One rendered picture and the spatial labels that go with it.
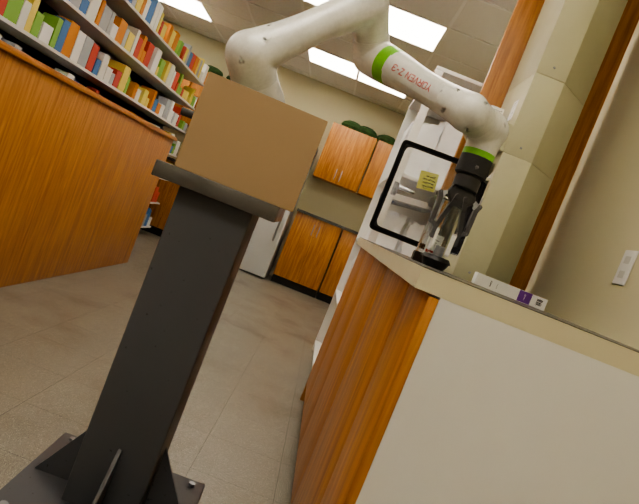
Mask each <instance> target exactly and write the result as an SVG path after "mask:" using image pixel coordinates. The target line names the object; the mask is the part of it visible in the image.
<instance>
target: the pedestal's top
mask: <svg viewBox="0 0 639 504"><path fill-rule="evenodd" d="M151 174H152V175H154V176H157V177H159V178H162V179H165V180H167V181H170V182H172V183H175V184H177V185H180V186H182V187H185V188H187V189H190V190H192V191H195V192H197V193H200V194H202V195H205V196H207V197H210V198H212V199H215V200H218V201H220V202H223V203H225V204H228V205H230V206H233V207H235V208H238V209H240V210H243V211H245V212H248V213H250V214H253V215H255V216H258V217H260V218H263V219H266V220H268V221H271V222H279V221H281V220H282V217H283V215H284V212H285V209H283V208H280V207H277V206H275V205H272V204H270V203H267V202H265V201H262V200H260V199H257V198H255V197H252V196H250V195H247V194H245V193H242V192H240V191H237V190H235V189H232V188H230V187H227V186H224V185H222V184H219V183H217V182H214V181H212V180H209V179H207V178H204V177H202V176H199V175H197V174H194V173H192V172H189V171H187V170H184V169H182V168H179V167H177V166H174V165H172V164H170V163H167V162H164V161H162V160H159V159H156V162H155V165H154V167H153V170H152V173H151Z"/></svg>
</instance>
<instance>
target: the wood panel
mask: <svg viewBox="0 0 639 504"><path fill-rule="evenodd" d="M544 2H545V0H517V3H516V5H515V8H514V10H513V12H512V15H511V17H510V20H509V22H508V25H507V27H506V30H505V32H504V35H503V37H502V39H501V42H500V44H499V47H498V49H497V52H496V54H495V57H494V59H493V62H492V64H491V66H490V69H489V71H488V74H487V76H486V79H485V81H484V84H483V86H482V89H481V91H480V93H479V94H481V95H482V96H484V97H485V99H486V100H487V101H488V103H489V104H490V105H494V106H496V107H499V108H501V106H502V104H503V102H504V99H505V97H506V94H507V93H508V89H509V87H510V85H511V82H512V80H513V77H514V75H515V72H516V70H517V67H518V65H519V63H520V60H521V58H522V55H523V53H524V50H525V48H526V46H527V43H528V41H529V38H530V36H531V33H532V31H533V28H534V26H535V24H536V21H537V19H538V16H539V14H540V11H541V9H542V7H543V4H544ZM638 21H639V0H628V2H627V4H626V7H625V9H624V11H623V14H622V16H621V18H620V21H619V23H618V26H617V28H616V30H615V33H614V35H613V38H612V40H611V42H610V45H609V47H608V50H607V52H606V54H605V57H604V59H603V61H602V64H601V66H600V69H599V71H598V73H597V76H596V78H595V81H594V83H593V85H592V88H591V90H590V93H589V95H588V97H587V100H586V102H585V104H584V107H583V109H582V112H581V114H580V116H579V119H578V121H577V124H576V126H575V128H574V131H573V133H572V135H571V138H570V140H569V143H568V145H567V147H566V150H565V152H564V155H563V157H562V159H561V162H560V164H559V167H558V169H557V171H556V174H555V176H554V178H553V180H552V183H551V186H550V188H549V191H548V193H547V195H546V198H545V200H544V202H543V205H542V207H541V210H540V212H539V214H538V217H537V219H536V222H535V224H534V226H533V229H532V231H531V234H530V236H529V238H528V241H527V243H526V245H525V248H524V250H523V253H522V255H521V257H520V260H519V262H518V265H517V267H516V269H515V272H514V274H513V276H512V279H511V281H510V284H509V285H511V286H514V287H516V288H519V289H521V290H524V291H525V289H526V287H527V285H528V282H529V280H530V278H531V275H532V273H533V270H534V268H535V266H536V263H537V261H538V259H539V256H540V254H541V251H542V249H543V247H544V244H545V242H546V240H547V237H548V235H549V232H550V230H551V228H552V225H553V223H554V221H555V218H556V216H557V213H558V211H559V209H560V206H561V204H562V202H563V199H564V197H565V194H566V192H567V190H568V187H569V185H570V183H571V180H572V178H573V175H574V173H575V171H576V168H577V166H578V164H579V161H580V159H581V156H582V154H583V152H584V149H585V147H586V145H587V142H588V140H589V137H590V135H591V133H592V130H593V128H594V126H595V123H596V121H597V118H598V116H599V114H600V111H601V109H602V106H603V104H604V102H605V99H606V97H607V95H608V92H609V90H610V87H611V85H612V83H613V80H614V78H615V76H616V73H617V71H618V68H619V66H620V64H621V61H622V59H623V57H624V54H625V52H626V49H627V47H628V45H629V42H630V40H631V38H632V35H633V33H634V30H635V28H636V26H637V23H638ZM465 143H466V140H465V138H464V136H463V135H462V138H461V140H460V143H459V145H458V147H457V150H456V152H455V155H454V157H456V158H458V159H459V158H460V155H461V153H462V151H463V148H464V146H465Z"/></svg>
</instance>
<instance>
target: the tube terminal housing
mask: <svg viewBox="0 0 639 504"><path fill-rule="evenodd" d="M518 99H519V102H518V104H517V107H516V109H515V111H514V114H513V116H512V119H511V120H509V121H508V123H509V124H512V125H513V128H512V130H511V133H510V135H509V138H508V140H507V142H506V145H505V147H504V150H503V151H502V152H499V153H497V155H496V157H495V159H494V162H493V164H492V166H491V169H490V171H489V174H488V176H489V175H490V174H491V173H492V174H491V177H490V179H489V182H488V184H487V186H486V189H485V191H484V194H483V196H482V198H483V200H482V203H481V205H482V209H481V210H480V211H479V212H478V214H477V216H476V219H475V221H474V223H473V226H472V228H471V230H470V233H469V235H468V236H466V237H465V240H464V242H463V245H462V247H461V250H460V252H459V254H458V255H457V256H455V255H452V254H449V256H448V257H445V258H444V259H446V260H449V262H450V266H448V267H447V268H446V269H445V270H444V271H445V272H447V273H449V274H452V275H454V276H457V277H459V278H462V279H464V280H467V281H469V282H471V281H472V278H473V276H474V274H475V271H476V272H479V273H481V274H484V275H486V276H489V277H491V278H494V279H496V280H499V281H501V282H504V283H506V284H510V281H511V279H512V276H513V274H514V272H515V269H516V267H517V265H518V262H519V260H520V257H521V255H522V253H523V250H524V248H525V245H526V243H527V241H528V238H529V236H530V234H531V231H532V229H533V226H534V224H535V222H536V219H537V217H538V214H539V212H540V210H541V207H542V205H543V202H544V200H545V198H546V195H547V193H548V191H549V188H550V186H551V183H552V180H553V178H554V176H555V174H556V171H557V169H558V167H559V164H560V162H561V159H562V157H563V155H564V152H565V150H566V147H567V145H568V143H569V140H570V138H571V135H572V133H573V131H574V128H575V126H576V124H577V121H578V119H579V116H580V114H581V112H582V109H583V107H584V106H583V105H582V104H581V102H580V101H579V100H578V99H577V98H576V96H575V95H574V94H573V93H572V92H571V90H570V89H569V88H568V87H567V85H566V84H565V83H563V82H560V81H558V80H555V79H553V78H550V77H548V76H545V75H543V74H540V73H538V72H535V73H534V74H532V75H531V76H530V77H528V78H527V79H525V80H524V81H523V82H521V83H520V84H519V85H517V86H516V87H514V88H513V89H512V90H510V91H509V92H508V93H507V94H506V97H505V99H504V102H503V104H502V106H501V108H502V109H505V110H504V113H503V116H504V117H505V118H506V119H507V118H508V116H509V114H510V111H511V109H512V106H513V104H514V102H515V101H517V100H518Z"/></svg>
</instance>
